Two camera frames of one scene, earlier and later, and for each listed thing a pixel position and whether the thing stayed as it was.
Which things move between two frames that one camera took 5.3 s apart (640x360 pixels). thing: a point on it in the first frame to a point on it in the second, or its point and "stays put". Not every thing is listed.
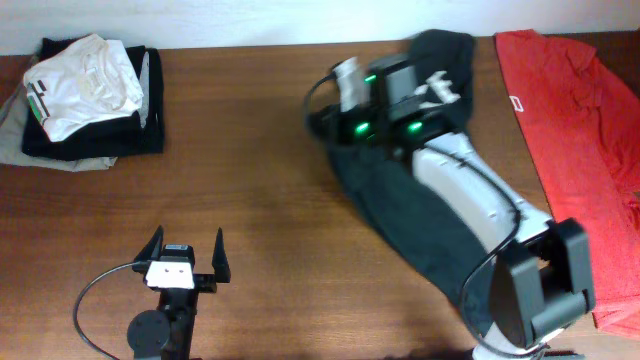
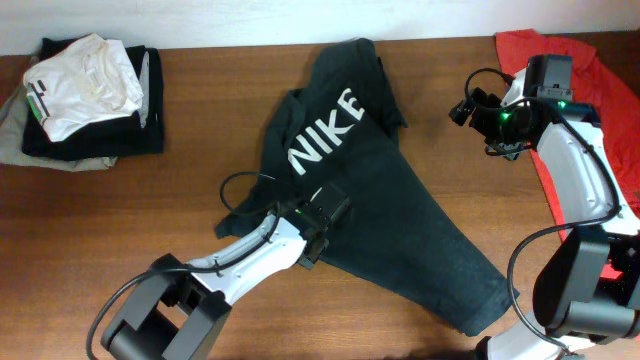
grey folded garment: x=11 y=135 stays put
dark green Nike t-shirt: x=432 y=227 to x=342 y=125
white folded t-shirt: x=88 y=79 stays put
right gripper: x=349 y=123 to x=481 y=121
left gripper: x=208 y=282 to x=312 y=258
